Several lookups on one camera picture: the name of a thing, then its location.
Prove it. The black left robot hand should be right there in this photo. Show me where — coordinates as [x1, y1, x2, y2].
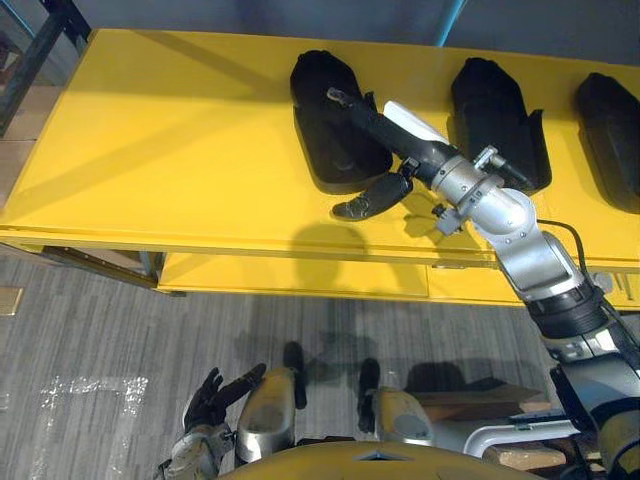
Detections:
[182, 362, 269, 434]

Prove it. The blue metal post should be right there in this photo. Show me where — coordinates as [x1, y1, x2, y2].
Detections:
[433, 0, 470, 49]

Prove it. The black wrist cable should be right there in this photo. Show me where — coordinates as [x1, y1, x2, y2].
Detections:
[538, 218, 640, 354]

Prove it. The yellow metal shelf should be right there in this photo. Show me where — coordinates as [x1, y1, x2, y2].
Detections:
[0, 28, 640, 307]

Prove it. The silver robot leg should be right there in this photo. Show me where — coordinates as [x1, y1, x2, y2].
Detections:
[356, 357, 437, 448]
[234, 341, 309, 464]

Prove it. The silver right robot leg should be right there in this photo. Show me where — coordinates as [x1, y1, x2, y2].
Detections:
[356, 357, 437, 448]

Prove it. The dark metal rack frame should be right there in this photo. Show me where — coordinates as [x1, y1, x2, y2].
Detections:
[0, 0, 93, 137]

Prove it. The silver left robot leg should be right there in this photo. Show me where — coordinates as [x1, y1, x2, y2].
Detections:
[234, 341, 309, 464]

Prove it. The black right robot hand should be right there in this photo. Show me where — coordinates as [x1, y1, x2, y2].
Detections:
[327, 87, 462, 222]

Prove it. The yellow robot torso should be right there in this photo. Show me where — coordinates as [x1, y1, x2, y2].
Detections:
[233, 441, 544, 480]

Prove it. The brass floor plate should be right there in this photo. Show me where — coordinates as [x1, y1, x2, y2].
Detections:
[0, 286, 25, 317]

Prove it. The black plastic housing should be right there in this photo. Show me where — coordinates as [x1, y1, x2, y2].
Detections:
[574, 71, 640, 216]
[289, 49, 394, 197]
[448, 56, 554, 197]

